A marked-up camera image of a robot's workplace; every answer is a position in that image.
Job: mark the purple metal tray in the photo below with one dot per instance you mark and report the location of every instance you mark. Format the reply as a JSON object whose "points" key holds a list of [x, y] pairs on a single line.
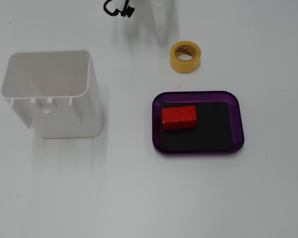
{"points": [[164, 96]]}

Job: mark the white plastic box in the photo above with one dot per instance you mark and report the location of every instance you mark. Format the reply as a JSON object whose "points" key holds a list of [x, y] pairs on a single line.
{"points": [[64, 119]]}

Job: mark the black tray mat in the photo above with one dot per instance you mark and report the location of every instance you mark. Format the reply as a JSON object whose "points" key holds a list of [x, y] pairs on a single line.
{"points": [[208, 129]]}

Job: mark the yellow masking tape roll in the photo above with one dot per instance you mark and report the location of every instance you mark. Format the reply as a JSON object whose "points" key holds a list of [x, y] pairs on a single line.
{"points": [[181, 68]]}

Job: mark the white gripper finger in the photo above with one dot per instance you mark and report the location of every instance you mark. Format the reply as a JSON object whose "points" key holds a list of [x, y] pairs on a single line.
{"points": [[162, 17]]}

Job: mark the red perforated block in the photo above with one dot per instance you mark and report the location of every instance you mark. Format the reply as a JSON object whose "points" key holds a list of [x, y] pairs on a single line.
{"points": [[178, 117]]}

